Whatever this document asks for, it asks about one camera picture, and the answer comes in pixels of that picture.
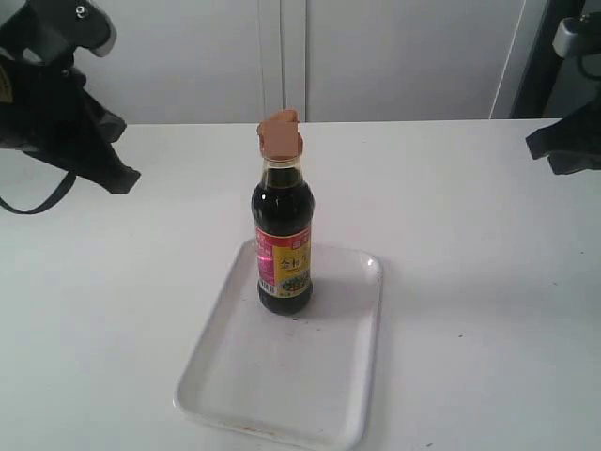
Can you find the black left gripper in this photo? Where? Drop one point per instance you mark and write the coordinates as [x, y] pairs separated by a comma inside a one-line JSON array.
[[46, 111]]

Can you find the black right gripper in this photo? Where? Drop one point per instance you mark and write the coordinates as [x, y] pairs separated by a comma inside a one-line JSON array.
[[572, 144]]

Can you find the dark soy sauce bottle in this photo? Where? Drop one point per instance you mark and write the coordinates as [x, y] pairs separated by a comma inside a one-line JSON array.
[[283, 207]]

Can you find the white rectangular plastic tray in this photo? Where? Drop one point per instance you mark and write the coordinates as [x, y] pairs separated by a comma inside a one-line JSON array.
[[303, 380]]

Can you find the grey camera on left gripper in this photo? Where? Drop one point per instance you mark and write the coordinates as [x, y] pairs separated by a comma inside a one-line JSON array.
[[52, 30]]

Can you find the grey camera on gripper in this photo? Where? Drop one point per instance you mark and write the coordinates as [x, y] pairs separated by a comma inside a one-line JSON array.
[[52, 30], [578, 36]]

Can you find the grey camera on right gripper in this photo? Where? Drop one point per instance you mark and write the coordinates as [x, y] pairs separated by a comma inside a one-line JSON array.
[[578, 36]]

